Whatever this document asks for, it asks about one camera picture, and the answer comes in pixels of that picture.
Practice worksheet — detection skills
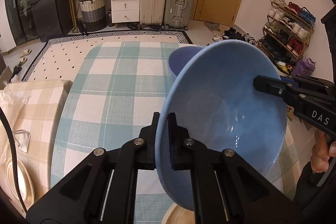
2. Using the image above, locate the white drawer cabinet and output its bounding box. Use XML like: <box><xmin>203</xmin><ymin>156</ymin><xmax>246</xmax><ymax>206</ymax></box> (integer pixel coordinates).
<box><xmin>110</xmin><ymin>0</ymin><xmax>140</xmax><ymax>23</ymax></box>

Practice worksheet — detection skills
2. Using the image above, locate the person's right hand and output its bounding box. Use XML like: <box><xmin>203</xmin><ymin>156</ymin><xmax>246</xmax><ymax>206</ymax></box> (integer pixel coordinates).
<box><xmin>310</xmin><ymin>129</ymin><xmax>336</xmax><ymax>173</ymax></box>

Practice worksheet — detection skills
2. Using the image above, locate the teal plaid tablecloth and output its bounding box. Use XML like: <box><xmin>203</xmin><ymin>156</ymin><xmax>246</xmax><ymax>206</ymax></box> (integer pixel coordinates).
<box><xmin>49</xmin><ymin>40</ymin><xmax>302</xmax><ymax>224</ymax></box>

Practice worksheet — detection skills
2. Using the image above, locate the stack of cream bowls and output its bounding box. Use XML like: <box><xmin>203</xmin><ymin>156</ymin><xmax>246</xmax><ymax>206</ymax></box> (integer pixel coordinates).
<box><xmin>6</xmin><ymin>159</ymin><xmax>35</xmax><ymax>209</ymax></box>

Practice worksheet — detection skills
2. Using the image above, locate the purple bag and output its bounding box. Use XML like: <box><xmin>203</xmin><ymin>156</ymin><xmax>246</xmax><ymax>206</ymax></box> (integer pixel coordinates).
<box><xmin>290</xmin><ymin>57</ymin><xmax>316</xmax><ymax>76</ymax></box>

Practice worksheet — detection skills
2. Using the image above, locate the blue bowl back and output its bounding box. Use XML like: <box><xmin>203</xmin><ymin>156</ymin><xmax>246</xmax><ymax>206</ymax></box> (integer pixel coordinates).
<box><xmin>168</xmin><ymin>46</ymin><xmax>203</xmax><ymax>81</ymax></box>

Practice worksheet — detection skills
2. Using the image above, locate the white trash bin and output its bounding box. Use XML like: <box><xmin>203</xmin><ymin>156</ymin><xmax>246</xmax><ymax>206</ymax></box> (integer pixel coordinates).
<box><xmin>276</xmin><ymin>60</ymin><xmax>295</xmax><ymax>75</ymax></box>

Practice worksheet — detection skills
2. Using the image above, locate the large blue bowl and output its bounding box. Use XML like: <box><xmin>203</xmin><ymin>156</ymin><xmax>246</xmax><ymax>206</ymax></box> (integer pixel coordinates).
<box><xmin>155</xmin><ymin>40</ymin><xmax>286</xmax><ymax>210</ymax></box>

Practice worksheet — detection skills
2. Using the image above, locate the glass display cabinet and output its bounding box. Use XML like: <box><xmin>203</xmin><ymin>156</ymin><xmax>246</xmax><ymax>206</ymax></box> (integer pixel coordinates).
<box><xmin>5</xmin><ymin>0</ymin><xmax>38</xmax><ymax>46</ymax></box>

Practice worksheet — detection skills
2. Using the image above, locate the white bubble wrap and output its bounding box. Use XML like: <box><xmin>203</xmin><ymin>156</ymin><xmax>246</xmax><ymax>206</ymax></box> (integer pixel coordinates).
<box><xmin>1</xmin><ymin>90</ymin><xmax>29</xmax><ymax>165</ymax></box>

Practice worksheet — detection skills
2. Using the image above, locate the metal phone stand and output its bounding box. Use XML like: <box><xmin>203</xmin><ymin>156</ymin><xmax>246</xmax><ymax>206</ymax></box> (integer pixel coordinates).
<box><xmin>14</xmin><ymin>130</ymin><xmax>31</xmax><ymax>153</ymax></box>

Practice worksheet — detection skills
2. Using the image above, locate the silver suitcase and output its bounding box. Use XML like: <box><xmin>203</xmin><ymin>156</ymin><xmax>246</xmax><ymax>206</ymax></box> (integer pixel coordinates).
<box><xmin>163</xmin><ymin>0</ymin><xmax>194</xmax><ymax>30</ymax></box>

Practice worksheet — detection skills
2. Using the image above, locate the white sneakers pair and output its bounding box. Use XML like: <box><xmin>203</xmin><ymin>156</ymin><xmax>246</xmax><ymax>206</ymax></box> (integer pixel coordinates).
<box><xmin>213</xmin><ymin>34</ymin><xmax>231</xmax><ymax>42</ymax></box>

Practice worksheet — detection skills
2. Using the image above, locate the dotted cream rug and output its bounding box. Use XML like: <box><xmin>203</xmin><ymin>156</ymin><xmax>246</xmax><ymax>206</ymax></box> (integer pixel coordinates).
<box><xmin>22</xmin><ymin>30</ymin><xmax>192</xmax><ymax>82</ymax></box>

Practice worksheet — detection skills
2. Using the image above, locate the beige plaid tablecloth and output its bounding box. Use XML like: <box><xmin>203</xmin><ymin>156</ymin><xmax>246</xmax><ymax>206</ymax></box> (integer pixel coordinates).
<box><xmin>3</xmin><ymin>80</ymin><xmax>72</xmax><ymax>202</ymax></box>

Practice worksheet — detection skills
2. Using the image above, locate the shoe rack with shoes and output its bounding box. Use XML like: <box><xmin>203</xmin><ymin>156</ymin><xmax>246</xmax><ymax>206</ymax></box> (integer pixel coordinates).
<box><xmin>262</xmin><ymin>0</ymin><xmax>316</xmax><ymax>60</ymax></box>

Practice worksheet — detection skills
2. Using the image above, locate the woven laundry basket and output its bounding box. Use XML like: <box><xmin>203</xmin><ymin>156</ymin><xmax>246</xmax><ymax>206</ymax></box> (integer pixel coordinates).
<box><xmin>79</xmin><ymin>0</ymin><xmax>107</xmax><ymax>32</ymax></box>

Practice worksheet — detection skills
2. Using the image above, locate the black cable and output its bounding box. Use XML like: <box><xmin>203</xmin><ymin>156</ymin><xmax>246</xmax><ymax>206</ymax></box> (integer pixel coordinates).
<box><xmin>0</xmin><ymin>107</ymin><xmax>29</xmax><ymax>212</ymax></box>

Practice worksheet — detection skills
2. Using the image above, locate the cream plate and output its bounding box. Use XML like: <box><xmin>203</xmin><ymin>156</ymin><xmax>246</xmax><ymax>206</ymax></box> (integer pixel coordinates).
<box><xmin>161</xmin><ymin>203</ymin><xmax>195</xmax><ymax>224</ymax></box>

